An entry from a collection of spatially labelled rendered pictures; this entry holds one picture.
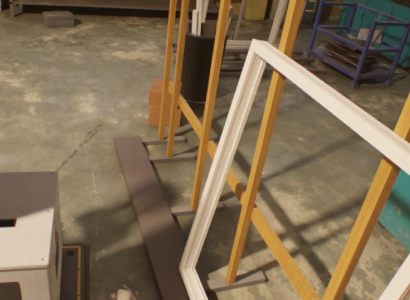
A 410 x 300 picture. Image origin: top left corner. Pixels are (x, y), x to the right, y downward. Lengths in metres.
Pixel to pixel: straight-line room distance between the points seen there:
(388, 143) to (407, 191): 1.98
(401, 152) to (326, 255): 1.92
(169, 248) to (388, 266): 1.52
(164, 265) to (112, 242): 0.40
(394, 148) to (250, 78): 0.89
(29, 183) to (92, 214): 1.16
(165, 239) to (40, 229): 1.25
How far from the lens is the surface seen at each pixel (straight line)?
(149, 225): 2.83
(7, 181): 1.93
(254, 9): 9.05
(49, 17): 7.10
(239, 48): 6.41
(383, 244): 3.36
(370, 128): 1.28
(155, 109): 4.06
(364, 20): 8.59
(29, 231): 1.66
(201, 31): 4.95
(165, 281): 2.51
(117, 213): 3.01
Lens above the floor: 1.95
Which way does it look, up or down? 31 degrees down
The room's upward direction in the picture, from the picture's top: 8 degrees clockwise
